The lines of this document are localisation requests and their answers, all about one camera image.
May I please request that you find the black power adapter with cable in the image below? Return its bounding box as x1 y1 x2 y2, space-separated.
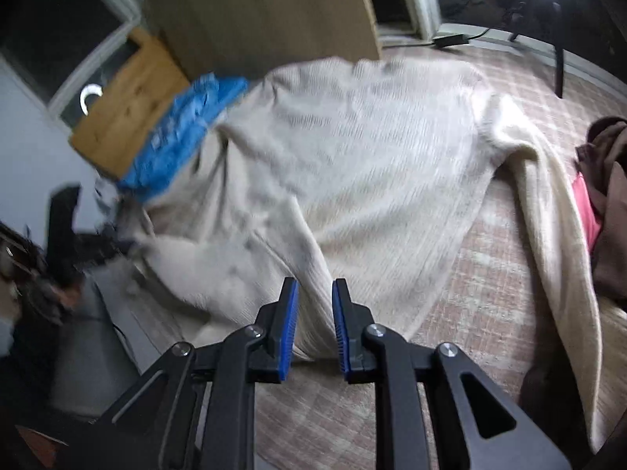
431 27 491 50

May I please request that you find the cream knit sweater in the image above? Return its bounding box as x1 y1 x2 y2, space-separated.
105 56 605 454

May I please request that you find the pink cloth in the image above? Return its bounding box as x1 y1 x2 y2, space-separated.
571 171 603 253

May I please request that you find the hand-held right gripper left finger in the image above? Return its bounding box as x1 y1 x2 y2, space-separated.
59 277 299 470

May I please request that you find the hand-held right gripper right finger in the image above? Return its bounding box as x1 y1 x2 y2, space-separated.
332 278 571 470

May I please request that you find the light wooden board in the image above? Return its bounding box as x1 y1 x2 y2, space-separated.
142 0 383 76

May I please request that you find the black tripod stand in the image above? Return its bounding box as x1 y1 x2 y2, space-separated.
507 0 566 99

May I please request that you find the pine wood panel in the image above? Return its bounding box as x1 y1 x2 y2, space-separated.
69 27 194 182

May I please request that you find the blue plastic cloth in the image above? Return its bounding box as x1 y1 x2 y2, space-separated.
115 73 250 204

